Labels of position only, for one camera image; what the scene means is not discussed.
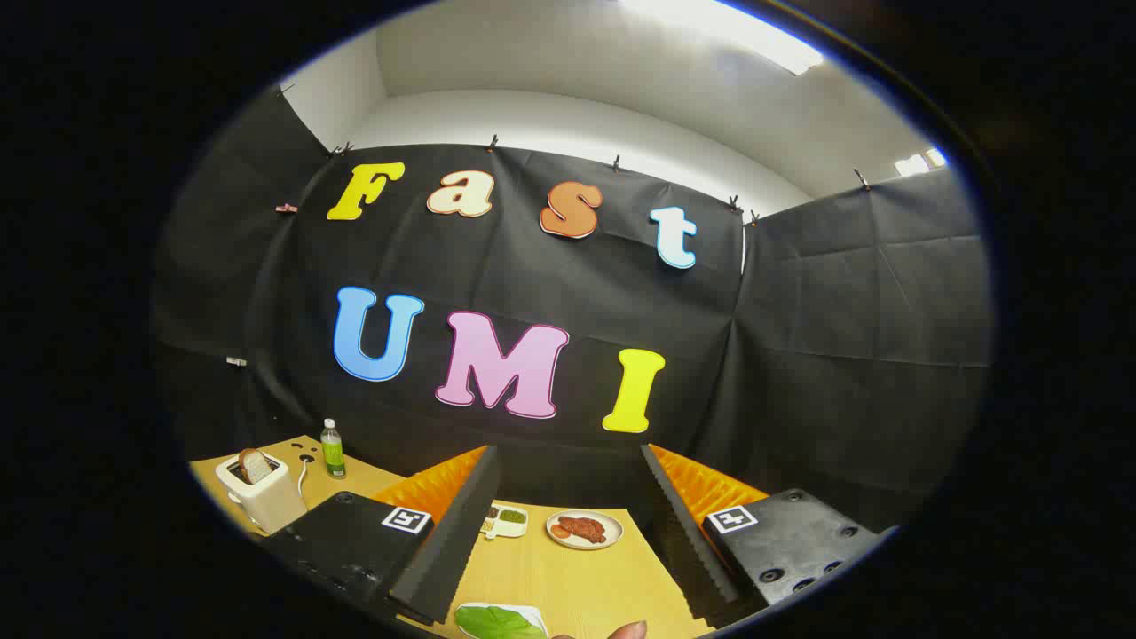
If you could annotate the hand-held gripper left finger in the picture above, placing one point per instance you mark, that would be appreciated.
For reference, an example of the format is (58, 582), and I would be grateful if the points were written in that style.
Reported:
(453, 541)

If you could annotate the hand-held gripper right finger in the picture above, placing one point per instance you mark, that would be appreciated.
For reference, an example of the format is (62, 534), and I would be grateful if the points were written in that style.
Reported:
(688, 541)

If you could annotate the toasted bread slice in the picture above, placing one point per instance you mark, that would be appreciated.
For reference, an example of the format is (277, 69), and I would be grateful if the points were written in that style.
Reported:
(256, 465)

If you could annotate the white divided bean dish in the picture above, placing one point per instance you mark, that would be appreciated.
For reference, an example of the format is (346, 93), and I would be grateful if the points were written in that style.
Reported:
(510, 519)

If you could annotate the pale green round plate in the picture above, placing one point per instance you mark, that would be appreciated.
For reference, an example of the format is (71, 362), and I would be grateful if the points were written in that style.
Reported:
(466, 611)

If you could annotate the white oval plate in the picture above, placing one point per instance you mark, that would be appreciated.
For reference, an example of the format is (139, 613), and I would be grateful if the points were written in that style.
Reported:
(612, 530)

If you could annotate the green lettuce leaf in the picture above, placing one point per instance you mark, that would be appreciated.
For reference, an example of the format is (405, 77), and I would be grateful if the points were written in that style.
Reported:
(501, 623)

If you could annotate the cooked meat slice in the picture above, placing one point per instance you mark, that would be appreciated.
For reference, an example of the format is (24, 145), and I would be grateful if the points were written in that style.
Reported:
(581, 529)

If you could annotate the green label drink bottle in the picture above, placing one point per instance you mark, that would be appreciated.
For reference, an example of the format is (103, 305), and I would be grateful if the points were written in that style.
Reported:
(334, 453)

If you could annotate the white toaster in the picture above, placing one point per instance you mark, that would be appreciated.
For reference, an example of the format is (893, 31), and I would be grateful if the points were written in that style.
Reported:
(266, 506)

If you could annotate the black backdrop cloth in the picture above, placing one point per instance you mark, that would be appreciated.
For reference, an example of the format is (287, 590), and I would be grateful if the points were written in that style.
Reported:
(799, 355)

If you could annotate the ceiling light panel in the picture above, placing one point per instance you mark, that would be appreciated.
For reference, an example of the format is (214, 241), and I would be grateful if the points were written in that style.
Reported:
(737, 31)

